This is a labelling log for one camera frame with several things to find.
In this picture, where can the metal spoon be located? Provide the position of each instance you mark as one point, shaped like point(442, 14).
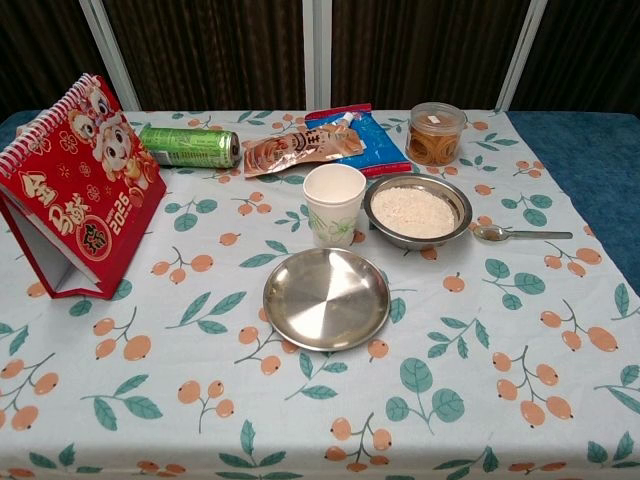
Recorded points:
point(492, 234)

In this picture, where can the white paper cup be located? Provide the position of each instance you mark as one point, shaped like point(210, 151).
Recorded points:
point(334, 220)

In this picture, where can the stainless steel bowl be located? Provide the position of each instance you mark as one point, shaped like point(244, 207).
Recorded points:
point(462, 205)

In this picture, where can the stainless steel plate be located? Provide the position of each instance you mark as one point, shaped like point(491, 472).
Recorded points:
point(325, 300)

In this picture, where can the brown sauce pouch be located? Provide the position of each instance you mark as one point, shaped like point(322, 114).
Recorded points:
point(290, 150)

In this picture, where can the blue plastic packet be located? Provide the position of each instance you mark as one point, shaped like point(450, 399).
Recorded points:
point(380, 147)

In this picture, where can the clear jar of rubber bands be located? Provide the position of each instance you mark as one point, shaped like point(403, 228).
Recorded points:
point(434, 142)

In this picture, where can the green drink can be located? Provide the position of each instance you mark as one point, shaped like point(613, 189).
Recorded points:
point(185, 146)

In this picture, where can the floral fruit print tablecloth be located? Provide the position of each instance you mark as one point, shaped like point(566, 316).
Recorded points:
point(200, 360)

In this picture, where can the red spiral desk calendar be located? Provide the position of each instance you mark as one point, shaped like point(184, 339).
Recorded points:
point(75, 190)

